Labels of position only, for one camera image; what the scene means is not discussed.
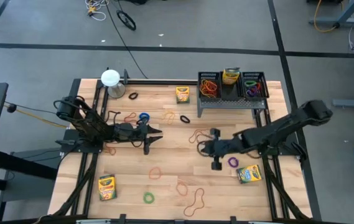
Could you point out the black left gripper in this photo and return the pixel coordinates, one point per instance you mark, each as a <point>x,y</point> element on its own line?
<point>128,133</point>

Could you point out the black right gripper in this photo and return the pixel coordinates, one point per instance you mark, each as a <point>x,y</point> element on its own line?
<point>229,147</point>

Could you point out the Crayola crayon box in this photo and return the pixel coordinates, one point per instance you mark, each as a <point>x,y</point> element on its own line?
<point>107,187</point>
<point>249,174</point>
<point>183,95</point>
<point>230,76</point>

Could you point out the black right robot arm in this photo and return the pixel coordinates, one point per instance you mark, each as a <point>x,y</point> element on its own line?
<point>288,124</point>

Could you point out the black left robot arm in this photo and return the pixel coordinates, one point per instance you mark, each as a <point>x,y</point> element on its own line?
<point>89,126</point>

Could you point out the dark grey desk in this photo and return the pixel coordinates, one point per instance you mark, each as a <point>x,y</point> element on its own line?
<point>24,165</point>

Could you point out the grey desk stand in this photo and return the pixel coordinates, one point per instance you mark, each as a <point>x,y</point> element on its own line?
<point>341,22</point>

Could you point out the yellow rubber band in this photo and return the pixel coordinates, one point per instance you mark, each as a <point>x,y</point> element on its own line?
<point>168,112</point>

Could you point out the grey metal shelf riser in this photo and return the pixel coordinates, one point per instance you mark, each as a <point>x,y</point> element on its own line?
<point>232,104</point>

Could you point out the white bulb brass lamp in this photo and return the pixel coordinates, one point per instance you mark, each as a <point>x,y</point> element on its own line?
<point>110,77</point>

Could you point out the black table frame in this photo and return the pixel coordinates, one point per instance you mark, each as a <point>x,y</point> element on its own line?
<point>164,82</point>

